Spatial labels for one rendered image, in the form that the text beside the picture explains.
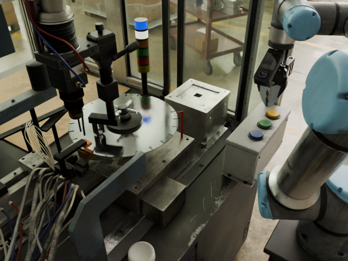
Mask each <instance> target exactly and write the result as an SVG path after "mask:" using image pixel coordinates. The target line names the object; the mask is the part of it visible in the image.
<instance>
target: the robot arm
mask: <svg viewBox="0 0 348 261"><path fill-rule="evenodd" d="M268 29H270V31H269V37H268V38H269V40H268V46H270V47H271V48H269V49H268V50H267V52H266V54H265V56H264V58H263V60H262V61H261V63H260V65H259V67H258V69H257V71H256V73H255V74H254V76H253V78H254V83H255V84H257V87H258V91H259V93H260V97H261V99H262V101H263V103H264V105H265V106H266V107H270V106H271V105H273V104H274V102H275V101H276V100H277V99H278V98H279V96H280V95H281V94H282V93H283V91H284V90H285V89H286V87H287V84H288V81H287V79H288V77H287V76H286V75H287V72H288V70H289V74H288V76H290V74H291V73H292V70H293V66H294V61H295V57H292V56H290V53H291V49H292V48H293V47H294V44H295V41H306V40H308V39H310V38H312V37H314V36H315V35H324V36H345V37H346V38H347V39H348V2H308V1H307V0H274V6H273V12H272V18H271V25H270V26H268ZM272 48H273V49H272ZM291 59H292V60H291ZM289 68H290V69H289ZM271 81H273V82H274V83H275V84H273V85H272V87H271V95H270V96H269V101H268V95H269V93H268V91H269V88H270V83H271ZM305 84H306V87H305V89H303V93H302V113H303V117H304V120H305V122H306V123H307V125H308V126H307V128H306V130H305V131H304V132H303V134H302V136H301V137H300V139H299V140H298V142H297V144H296V145H295V147H294V148H293V150H292V152H291V153H290V155H289V157H288V158H287V160H286V161H285V162H283V163H280V164H278V165H277V166H275V168H274V169H273V170H272V171H261V172H259V174H258V177H257V194H258V206H259V212H260V214H261V216H262V217H263V218H265V219H272V220H299V222H298V224H297V227H296V236H297V239H298V241H299V243H300V245H301V246H302V247H303V248H304V250H305V251H307V252H308V253H309V254H310V255H312V256H313V257H315V258H317V259H319V260H322V261H346V260H348V166H345V165H343V164H344V163H345V162H346V161H347V160H348V49H336V50H331V51H329V52H327V53H325V54H323V55H322V56H321V57H320V58H319V59H318V60H317V61H316V62H315V63H314V64H313V66H312V68H311V69H310V71H309V73H308V75H307V78H306V81H305Z"/></svg>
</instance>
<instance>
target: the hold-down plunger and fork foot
mask: <svg viewBox="0 0 348 261"><path fill-rule="evenodd" d="M106 109H107V114H102V113H93V112H91V114H90V115H89V117H88V120H89V123H91V124H92V128H93V133H94V134H96V135H98V136H99V132H98V127H100V128H101V129H102V131H103V133H104V132H105V129H104V125H110V126H118V125H119V124H120V122H121V120H120V116H119V115H116V114H115V108H114V101H112V102H108V103H106ZM97 125H98V126H97Z"/></svg>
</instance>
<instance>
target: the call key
mask: <svg viewBox="0 0 348 261"><path fill-rule="evenodd" d="M267 116H269V117H271V118H278V117H279V112H278V111H276V110H269V111H268V112H267Z"/></svg>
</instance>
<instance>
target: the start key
mask: <svg viewBox="0 0 348 261"><path fill-rule="evenodd" d="M259 126H260V127H263V128H270V127H271V122H270V121H269V120H265V119H263V120H260V121H259Z"/></svg>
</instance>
